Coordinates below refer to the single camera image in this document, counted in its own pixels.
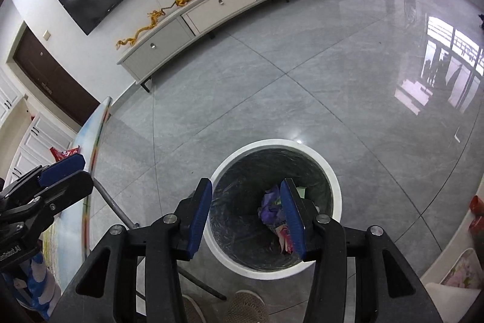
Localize white trash bin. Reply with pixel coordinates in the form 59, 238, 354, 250
204, 139, 343, 280

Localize purple wrapper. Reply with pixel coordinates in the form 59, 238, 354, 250
258, 185, 288, 225

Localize red bag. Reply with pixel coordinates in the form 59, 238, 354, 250
468, 195, 484, 244

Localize printed top coffee table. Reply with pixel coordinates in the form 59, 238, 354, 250
41, 96, 227, 323

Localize white wall cabinet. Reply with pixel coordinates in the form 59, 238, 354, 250
0, 66, 78, 189

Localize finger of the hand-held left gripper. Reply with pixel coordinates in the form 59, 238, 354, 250
15, 154, 86, 195
34, 170, 94, 214

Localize floral cushion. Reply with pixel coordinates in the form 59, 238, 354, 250
440, 248, 484, 289

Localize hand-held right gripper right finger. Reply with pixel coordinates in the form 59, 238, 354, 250
280, 178, 443, 323

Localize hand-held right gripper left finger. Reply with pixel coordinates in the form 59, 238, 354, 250
51, 178, 213, 323

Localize beige slipper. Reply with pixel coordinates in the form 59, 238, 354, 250
181, 295, 207, 323
227, 290, 270, 323

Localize orange pink wrapper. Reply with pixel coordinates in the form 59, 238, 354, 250
270, 222, 303, 255

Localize cream television cabinet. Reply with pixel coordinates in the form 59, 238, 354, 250
116, 0, 307, 93

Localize red snack wrapper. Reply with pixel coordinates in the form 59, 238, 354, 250
50, 145, 81, 162

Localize dark brown door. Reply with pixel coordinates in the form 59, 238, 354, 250
13, 30, 101, 127

